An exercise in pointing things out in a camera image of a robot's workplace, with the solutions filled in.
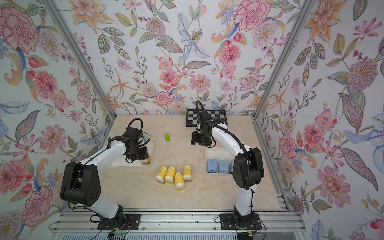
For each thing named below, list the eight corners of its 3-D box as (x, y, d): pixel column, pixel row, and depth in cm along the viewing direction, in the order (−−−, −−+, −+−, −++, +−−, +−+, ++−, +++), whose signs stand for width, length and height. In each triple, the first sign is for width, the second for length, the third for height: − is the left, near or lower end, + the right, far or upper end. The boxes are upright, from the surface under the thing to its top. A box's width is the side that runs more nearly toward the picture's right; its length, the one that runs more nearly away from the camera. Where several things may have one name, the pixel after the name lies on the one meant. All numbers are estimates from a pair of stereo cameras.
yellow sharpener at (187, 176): (183, 184, 88) (183, 179, 82) (184, 170, 93) (183, 164, 87) (191, 184, 88) (191, 179, 82) (191, 170, 93) (191, 164, 87)
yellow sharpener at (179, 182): (176, 191, 85) (175, 187, 79) (174, 177, 90) (173, 172, 84) (185, 189, 86) (184, 185, 80) (182, 175, 91) (181, 170, 85)
